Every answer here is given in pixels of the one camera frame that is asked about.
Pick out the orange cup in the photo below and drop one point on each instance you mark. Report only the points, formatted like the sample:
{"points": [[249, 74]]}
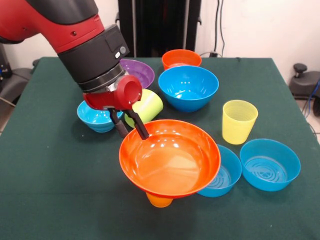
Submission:
{"points": [[160, 201]]}

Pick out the dark green table cloth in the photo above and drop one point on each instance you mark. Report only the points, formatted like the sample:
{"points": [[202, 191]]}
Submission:
{"points": [[50, 162]]}

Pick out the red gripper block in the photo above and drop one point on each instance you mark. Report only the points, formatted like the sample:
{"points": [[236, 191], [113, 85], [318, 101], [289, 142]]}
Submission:
{"points": [[120, 97]]}

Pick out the black pedestal foot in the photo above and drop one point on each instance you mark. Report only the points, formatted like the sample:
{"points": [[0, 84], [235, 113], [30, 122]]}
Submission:
{"points": [[15, 82], [305, 85]]}

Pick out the purple bowl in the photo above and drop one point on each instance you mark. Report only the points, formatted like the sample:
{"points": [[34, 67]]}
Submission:
{"points": [[140, 72]]}

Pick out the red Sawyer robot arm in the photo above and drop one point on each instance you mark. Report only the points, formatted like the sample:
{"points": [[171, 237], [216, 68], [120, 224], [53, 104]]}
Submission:
{"points": [[82, 50]]}

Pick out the large deep blue bowl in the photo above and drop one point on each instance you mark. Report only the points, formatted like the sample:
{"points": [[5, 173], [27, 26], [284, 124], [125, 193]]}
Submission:
{"points": [[187, 85]]}

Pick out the green cup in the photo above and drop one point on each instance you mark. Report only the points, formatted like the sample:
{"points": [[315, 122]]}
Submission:
{"points": [[150, 105]]}

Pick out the black equipment box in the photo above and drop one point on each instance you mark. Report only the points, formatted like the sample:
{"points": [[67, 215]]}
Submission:
{"points": [[3, 60]]}

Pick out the small light blue bowl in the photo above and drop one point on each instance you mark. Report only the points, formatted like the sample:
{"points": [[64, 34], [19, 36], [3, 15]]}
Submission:
{"points": [[97, 121]]}

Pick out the large orange bowl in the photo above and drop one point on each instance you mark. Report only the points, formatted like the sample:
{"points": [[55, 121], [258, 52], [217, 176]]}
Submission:
{"points": [[170, 165]]}

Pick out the yellow cup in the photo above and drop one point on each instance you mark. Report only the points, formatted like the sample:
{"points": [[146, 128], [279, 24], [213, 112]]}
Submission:
{"points": [[237, 130]]}

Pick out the small red-orange bowl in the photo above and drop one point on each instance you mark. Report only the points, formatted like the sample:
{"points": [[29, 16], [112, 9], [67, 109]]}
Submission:
{"points": [[181, 58]]}

